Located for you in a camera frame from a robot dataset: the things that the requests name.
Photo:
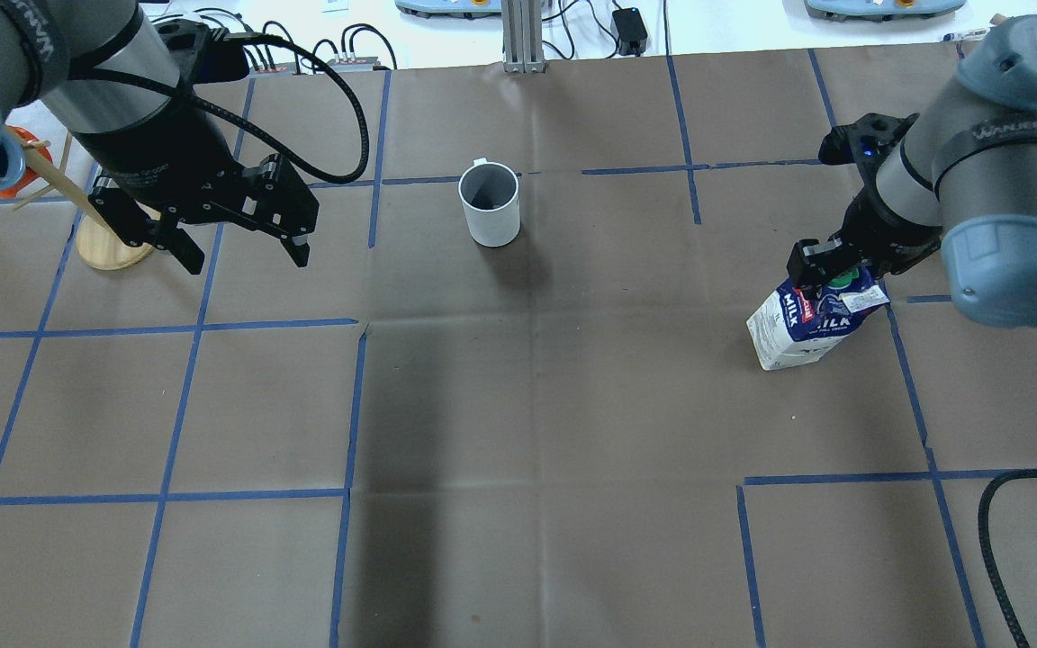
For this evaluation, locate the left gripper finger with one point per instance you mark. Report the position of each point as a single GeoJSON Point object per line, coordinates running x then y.
{"type": "Point", "coordinates": [284, 206]}
{"type": "Point", "coordinates": [166, 235]}

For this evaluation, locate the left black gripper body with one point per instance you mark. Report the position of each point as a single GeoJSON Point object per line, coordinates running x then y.
{"type": "Point", "coordinates": [161, 155]}

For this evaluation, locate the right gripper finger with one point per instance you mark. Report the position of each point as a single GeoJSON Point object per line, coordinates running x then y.
{"type": "Point", "coordinates": [871, 272]}
{"type": "Point", "coordinates": [813, 263]}

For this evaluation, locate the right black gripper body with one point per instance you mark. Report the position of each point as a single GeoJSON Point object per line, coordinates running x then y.
{"type": "Point", "coordinates": [879, 229]}

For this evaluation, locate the blue white milk carton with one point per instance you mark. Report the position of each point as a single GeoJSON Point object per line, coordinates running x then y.
{"type": "Point", "coordinates": [792, 329]}

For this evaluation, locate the white ceramic mug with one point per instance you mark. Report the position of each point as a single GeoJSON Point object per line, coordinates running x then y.
{"type": "Point", "coordinates": [489, 194]}

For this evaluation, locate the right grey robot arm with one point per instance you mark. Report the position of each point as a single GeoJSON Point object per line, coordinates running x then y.
{"type": "Point", "coordinates": [958, 179]}

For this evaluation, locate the wooden mug tree stand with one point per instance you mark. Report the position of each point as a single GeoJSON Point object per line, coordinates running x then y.
{"type": "Point", "coordinates": [95, 242]}

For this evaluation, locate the orange hanging mug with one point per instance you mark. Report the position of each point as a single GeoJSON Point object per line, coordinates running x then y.
{"type": "Point", "coordinates": [30, 142]}

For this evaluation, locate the blue teach pendant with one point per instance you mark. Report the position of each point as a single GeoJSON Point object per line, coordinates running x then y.
{"type": "Point", "coordinates": [880, 11]}
{"type": "Point", "coordinates": [467, 9]}

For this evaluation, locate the black power adapter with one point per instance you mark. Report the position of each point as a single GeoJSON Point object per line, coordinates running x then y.
{"type": "Point", "coordinates": [629, 31]}

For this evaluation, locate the aluminium frame post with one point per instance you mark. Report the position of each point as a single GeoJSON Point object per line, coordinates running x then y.
{"type": "Point", "coordinates": [522, 33]}

